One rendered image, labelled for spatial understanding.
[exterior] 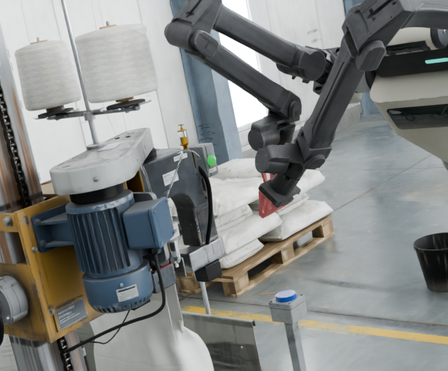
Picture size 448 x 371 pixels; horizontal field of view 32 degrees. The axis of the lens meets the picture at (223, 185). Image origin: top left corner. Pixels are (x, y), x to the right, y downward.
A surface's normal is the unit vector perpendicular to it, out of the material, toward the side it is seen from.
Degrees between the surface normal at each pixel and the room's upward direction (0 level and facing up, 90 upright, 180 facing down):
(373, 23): 63
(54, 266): 90
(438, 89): 40
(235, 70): 109
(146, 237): 90
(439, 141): 130
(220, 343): 90
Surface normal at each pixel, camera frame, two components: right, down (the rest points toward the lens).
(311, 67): 0.66, 0.31
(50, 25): 0.76, -0.01
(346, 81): 0.18, 0.85
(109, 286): -0.09, 0.26
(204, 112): -0.63, 0.28
